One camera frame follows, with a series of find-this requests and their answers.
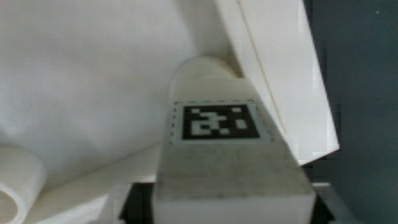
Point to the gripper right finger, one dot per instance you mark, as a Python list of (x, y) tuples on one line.
[(331, 212)]

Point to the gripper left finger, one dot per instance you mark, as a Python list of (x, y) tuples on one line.
[(137, 208)]

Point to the white table leg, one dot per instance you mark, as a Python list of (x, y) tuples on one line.
[(229, 180)]

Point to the white square table top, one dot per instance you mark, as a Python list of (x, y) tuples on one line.
[(89, 54)]

